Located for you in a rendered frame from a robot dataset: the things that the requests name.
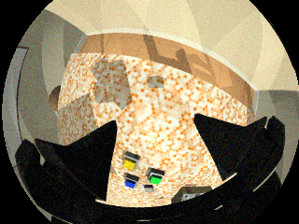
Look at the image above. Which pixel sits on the blue button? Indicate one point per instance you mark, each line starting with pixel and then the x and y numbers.
pixel 131 180

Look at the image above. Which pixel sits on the green button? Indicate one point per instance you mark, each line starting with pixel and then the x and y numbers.
pixel 155 176

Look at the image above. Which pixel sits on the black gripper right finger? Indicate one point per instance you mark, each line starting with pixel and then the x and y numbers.
pixel 226 142

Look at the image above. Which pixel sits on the yellow button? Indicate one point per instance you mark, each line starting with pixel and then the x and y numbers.
pixel 130 161

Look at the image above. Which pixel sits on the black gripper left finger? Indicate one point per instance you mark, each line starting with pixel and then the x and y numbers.
pixel 88 160

